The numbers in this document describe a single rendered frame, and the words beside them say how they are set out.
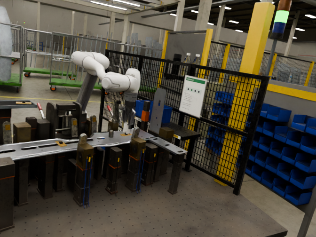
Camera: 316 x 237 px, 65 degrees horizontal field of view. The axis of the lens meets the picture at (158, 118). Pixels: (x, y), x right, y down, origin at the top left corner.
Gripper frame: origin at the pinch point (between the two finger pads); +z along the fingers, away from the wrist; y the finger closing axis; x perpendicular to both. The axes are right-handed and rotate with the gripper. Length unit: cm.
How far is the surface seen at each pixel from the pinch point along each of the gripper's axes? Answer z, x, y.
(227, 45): -87, 345, -148
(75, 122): -3.7, -32.6, -12.7
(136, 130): -4.8, -6.4, 18.1
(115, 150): 5.7, -20.8, 18.3
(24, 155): 4, -68, 8
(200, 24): -168, 609, -437
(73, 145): 4.5, -41.5, 4.8
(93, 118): -4.5, -18.4, -14.7
